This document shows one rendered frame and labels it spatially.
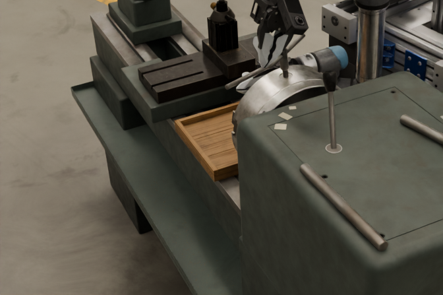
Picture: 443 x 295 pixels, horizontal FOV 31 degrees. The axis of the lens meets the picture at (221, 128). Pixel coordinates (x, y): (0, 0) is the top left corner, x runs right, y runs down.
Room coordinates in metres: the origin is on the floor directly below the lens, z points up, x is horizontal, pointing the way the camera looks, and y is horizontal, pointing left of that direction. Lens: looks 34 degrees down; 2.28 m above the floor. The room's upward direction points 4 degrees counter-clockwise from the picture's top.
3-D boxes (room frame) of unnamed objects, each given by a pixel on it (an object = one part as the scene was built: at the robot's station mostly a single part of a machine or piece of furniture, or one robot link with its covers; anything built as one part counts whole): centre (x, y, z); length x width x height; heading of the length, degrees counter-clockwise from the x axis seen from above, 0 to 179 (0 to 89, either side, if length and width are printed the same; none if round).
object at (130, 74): (2.40, 0.03, 0.90); 0.53 x 0.30 x 0.06; 113
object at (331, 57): (2.13, -0.33, 1.07); 0.11 x 0.08 x 0.09; 113
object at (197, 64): (2.35, 0.03, 0.95); 0.43 x 0.18 x 0.04; 113
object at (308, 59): (2.10, -0.26, 1.08); 0.08 x 0.05 x 0.08; 23
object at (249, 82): (2.03, -0.09, 1.09); 0.09 x 0.06 x 0.03; 113
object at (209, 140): (2.05, -0.08, 0.89); 0.36 x 0.30 x 0.04; 113
